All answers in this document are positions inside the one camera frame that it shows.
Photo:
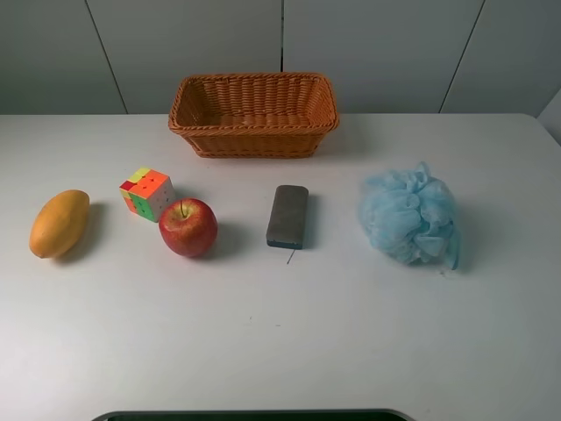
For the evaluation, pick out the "multicoloured puzzle cube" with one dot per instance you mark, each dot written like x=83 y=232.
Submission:
x=148 y=193

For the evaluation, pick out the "red apple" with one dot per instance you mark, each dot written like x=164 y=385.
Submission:
x=189 y=227

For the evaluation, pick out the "orange wicker basket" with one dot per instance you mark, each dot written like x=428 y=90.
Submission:
x=282 y=115

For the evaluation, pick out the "grey whiteboard eraser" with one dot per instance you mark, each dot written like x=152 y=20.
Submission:
x=287 y=220

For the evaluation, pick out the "blue mesh bath sponge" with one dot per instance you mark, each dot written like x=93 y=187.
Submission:
x=410 y=216

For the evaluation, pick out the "yellow mango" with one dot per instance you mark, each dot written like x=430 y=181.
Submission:
x=60 y=224

